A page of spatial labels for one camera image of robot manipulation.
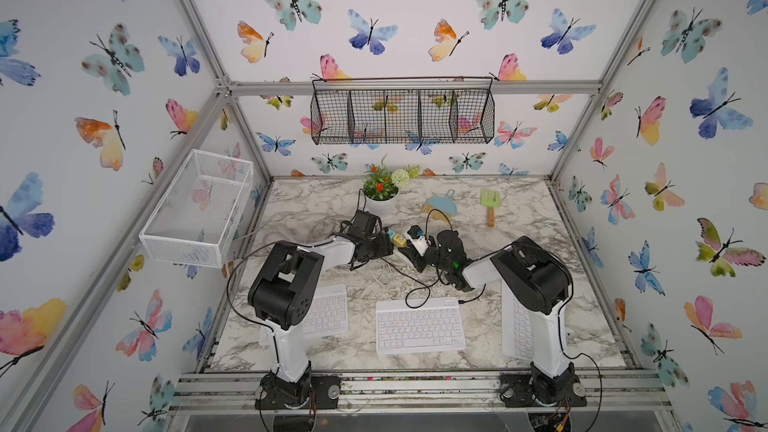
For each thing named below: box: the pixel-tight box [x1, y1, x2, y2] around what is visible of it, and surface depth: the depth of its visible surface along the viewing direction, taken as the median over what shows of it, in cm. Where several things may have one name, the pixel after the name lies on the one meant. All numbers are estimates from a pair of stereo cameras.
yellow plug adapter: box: [393, 233, 407, 248], surface depth 95 cm
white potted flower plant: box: [363, 154, 420, 217], surface depth 101 cm
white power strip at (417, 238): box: [405, 224, 431, 257], surface depth 86 cm
